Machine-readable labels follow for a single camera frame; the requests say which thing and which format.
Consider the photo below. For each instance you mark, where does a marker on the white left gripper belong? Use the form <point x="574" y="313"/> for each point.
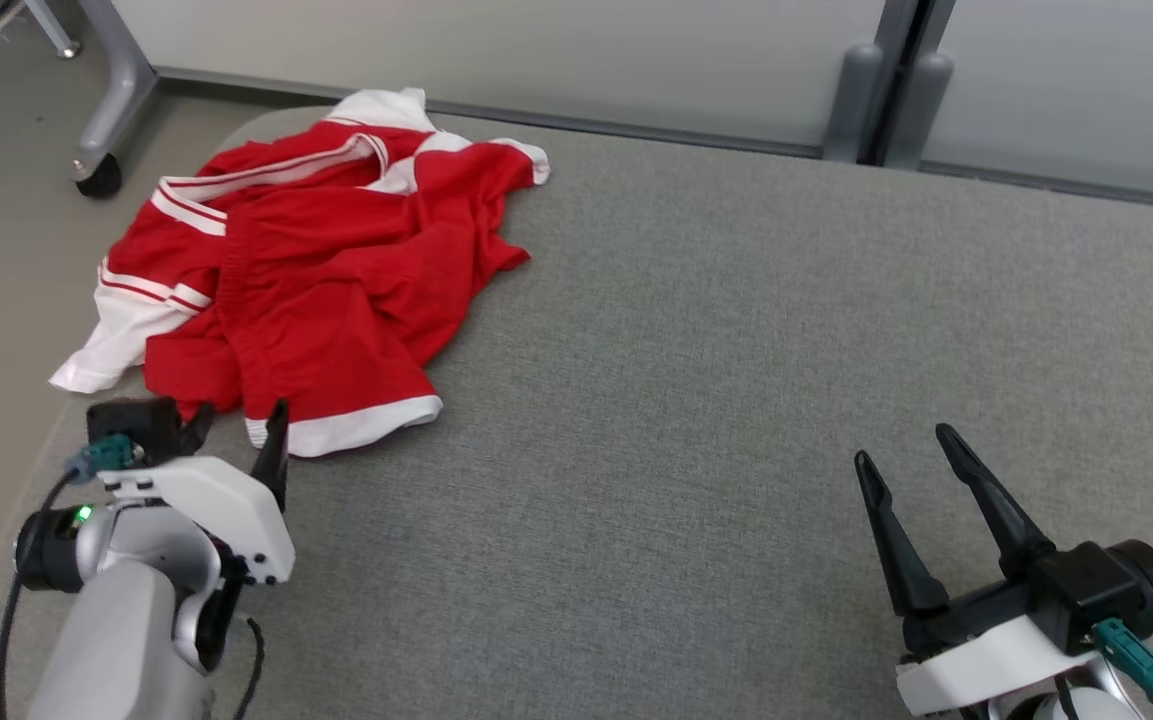
<point x="236" y="515"/>

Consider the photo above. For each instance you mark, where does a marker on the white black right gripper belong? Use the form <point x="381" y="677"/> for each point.
<point x="976" y="665"/>

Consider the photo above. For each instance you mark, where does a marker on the red jersey with white sleeves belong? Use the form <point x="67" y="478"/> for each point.
<point x="116" y="335"/>

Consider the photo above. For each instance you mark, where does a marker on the red shorts with white hems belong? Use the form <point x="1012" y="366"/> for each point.
<point x="356" y="290"/>

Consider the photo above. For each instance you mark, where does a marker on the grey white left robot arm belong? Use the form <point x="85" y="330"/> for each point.
<point x="126" y="640"/>

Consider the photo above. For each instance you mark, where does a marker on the black caster wheel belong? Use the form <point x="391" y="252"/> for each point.
<point x="101" y="178"/>

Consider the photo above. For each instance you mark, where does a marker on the grey metal table leg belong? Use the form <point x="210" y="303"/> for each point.
<point x="121" y="80"/>

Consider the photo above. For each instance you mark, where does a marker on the thin grey metal leg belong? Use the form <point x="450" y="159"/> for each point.
<point x="48" y="25"/>

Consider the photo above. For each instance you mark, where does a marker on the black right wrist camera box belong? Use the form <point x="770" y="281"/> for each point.
<point x="1096" y="590"/>

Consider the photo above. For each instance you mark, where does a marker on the grey partition post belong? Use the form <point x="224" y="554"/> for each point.
<point x="921" y="110"/>
<point x="854" y="100"/>

